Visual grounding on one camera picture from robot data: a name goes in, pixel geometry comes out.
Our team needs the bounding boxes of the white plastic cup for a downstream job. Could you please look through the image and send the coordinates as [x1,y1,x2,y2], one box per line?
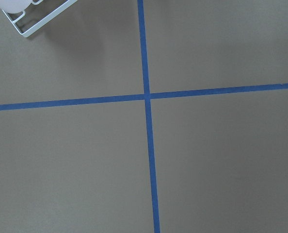
[0,0,32,14]

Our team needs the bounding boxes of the white wire cup rack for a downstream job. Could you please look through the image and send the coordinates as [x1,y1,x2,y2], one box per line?
[3,0,77,38]

